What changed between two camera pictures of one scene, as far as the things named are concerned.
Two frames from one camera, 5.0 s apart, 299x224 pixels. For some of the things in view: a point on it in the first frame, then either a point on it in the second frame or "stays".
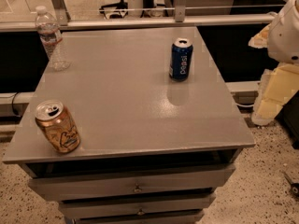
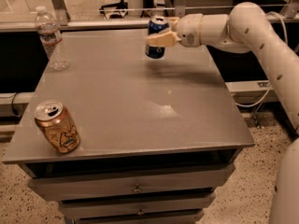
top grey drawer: [135, 182] stays
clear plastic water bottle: [50, 37] stays
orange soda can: [58, 126] stays
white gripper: [285, 36] → [189, 29]
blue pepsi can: [181, 54] → [156, 24]
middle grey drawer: [128, 206] stays
